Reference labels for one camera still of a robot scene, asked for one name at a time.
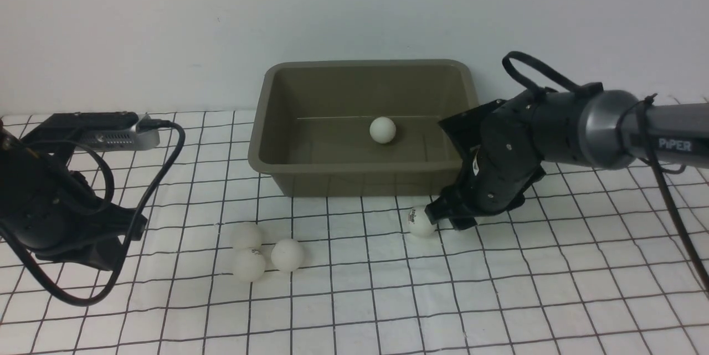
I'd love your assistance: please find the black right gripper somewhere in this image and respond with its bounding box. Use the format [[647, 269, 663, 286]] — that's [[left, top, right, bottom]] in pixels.
[[424, 100, 544, 231]]

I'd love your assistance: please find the olive green plastic bin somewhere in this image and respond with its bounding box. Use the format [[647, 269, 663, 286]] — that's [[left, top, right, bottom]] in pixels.
[[248, 59, 479, 198]]

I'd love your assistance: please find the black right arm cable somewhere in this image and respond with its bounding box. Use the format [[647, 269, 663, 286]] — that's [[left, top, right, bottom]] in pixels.
[[501, 51, 709, 292]]

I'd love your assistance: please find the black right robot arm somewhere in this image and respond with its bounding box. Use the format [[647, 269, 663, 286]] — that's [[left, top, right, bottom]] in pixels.
[[425, 90, 708, 230]]

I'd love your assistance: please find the black left camera cable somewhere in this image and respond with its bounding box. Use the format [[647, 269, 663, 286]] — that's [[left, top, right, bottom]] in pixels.
[[0, 120, 186, 307]]

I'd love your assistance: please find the white printed ball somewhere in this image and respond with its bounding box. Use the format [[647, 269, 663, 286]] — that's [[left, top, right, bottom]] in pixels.
[[406, 205, 438, 238]]

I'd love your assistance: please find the white black-grid tablecloth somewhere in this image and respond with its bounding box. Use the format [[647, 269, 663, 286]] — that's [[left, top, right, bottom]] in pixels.
[[1, 111, 708, 354]]

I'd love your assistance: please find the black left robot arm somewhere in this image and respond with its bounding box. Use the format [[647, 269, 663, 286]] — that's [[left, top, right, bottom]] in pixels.
[[1, 123, 147, 271]]

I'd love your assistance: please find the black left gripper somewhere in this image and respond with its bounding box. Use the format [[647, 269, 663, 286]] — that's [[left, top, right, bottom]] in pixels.
[[33, 189, 147, 271]]

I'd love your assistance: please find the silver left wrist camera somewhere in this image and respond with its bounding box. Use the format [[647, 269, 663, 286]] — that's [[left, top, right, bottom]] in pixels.
[[19, 112, 161, 152]]

